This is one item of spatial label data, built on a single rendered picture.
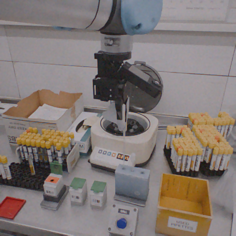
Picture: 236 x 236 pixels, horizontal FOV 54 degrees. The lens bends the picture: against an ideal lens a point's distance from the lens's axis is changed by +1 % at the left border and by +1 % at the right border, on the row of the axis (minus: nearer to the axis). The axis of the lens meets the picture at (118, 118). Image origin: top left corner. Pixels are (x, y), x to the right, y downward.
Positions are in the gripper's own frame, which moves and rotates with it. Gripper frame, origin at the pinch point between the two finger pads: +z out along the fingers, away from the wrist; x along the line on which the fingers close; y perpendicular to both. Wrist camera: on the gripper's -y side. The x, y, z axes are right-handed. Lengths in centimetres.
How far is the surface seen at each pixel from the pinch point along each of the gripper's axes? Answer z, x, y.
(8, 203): 25.1, 15.1, 32.2
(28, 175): 22.8, 5.0, 32.1
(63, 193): 23.4, 7.7, 17.2
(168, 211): 16.0, 10.6, -15.2
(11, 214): 25.1, 18.0, 28.4
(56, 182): 17.5, 9.2, 17.7
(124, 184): 19.4, 1.9, -1.2
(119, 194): 24.1, 1.9, 0.4
